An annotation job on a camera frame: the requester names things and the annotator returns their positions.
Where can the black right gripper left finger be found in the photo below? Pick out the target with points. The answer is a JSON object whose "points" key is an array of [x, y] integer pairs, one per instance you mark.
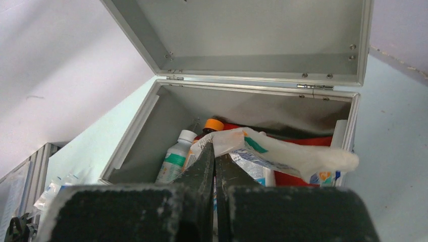
{"points": [[180, 211]]}

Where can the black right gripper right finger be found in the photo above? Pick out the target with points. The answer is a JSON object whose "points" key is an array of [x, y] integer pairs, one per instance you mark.
{"points": [[249, 211]]}

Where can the white medicine bottle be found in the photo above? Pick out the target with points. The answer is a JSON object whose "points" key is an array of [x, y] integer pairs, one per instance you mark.
{"points": [[175, 158]]}

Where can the white blue gauze packet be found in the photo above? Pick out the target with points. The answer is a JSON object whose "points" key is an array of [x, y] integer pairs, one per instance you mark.
{"points": [[304, 162]]}

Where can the brown syrup bottle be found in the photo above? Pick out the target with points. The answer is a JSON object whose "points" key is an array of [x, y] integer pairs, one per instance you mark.
{"points": [[211, 125]]}

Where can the silver metal case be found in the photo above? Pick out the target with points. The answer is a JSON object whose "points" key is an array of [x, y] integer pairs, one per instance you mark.
{"points": [[274, 66]]}

